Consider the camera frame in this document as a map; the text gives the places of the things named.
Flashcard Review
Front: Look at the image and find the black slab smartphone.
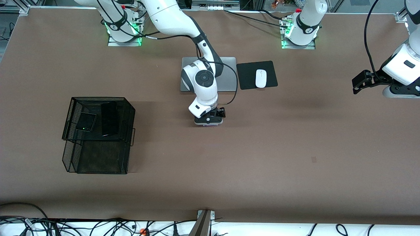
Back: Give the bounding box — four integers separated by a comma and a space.
100, 102, 119, 137

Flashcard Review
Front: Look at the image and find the black flip phone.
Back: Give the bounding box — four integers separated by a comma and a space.
75, 112, 97, 132

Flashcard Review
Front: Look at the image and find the silver closed laptop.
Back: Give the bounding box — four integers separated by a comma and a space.
180, 57, 237, 92

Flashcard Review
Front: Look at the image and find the black mouse pad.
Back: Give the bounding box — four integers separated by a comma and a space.
236, 61, 279, 90

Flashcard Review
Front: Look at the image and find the white computer mouse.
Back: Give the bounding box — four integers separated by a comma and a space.
255, 69, 267, 88

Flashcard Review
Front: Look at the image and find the silver socket strip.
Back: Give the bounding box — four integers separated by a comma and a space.
191, 0, 241, 11

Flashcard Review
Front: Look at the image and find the black mesh two-tier tray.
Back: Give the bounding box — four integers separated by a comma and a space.
62, 97, 136, 174

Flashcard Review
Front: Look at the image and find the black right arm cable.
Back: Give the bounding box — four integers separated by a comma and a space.
98, 0, 239, 106

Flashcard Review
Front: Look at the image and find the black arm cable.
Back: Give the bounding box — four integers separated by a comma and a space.
364, 0, 386, 84
98, 0, 239, 106

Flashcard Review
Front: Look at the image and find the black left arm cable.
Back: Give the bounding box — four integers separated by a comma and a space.
364, 0, 386, 84

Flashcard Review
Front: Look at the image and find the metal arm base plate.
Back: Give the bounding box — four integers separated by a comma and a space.
108, 34, 142, 47
281, 39, 316, 50

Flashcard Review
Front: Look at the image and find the black cable on table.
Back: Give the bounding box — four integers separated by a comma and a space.
224, 10, 289, 28

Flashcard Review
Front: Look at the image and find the aluminium profile post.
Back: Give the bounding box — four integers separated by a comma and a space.
189, 210, 216, 236

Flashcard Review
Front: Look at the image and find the grey looped cable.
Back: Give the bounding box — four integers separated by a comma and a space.
0, 202, 50, 220

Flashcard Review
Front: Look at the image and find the aluminium frame rail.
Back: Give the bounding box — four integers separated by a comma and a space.
0, 4, 31, 14

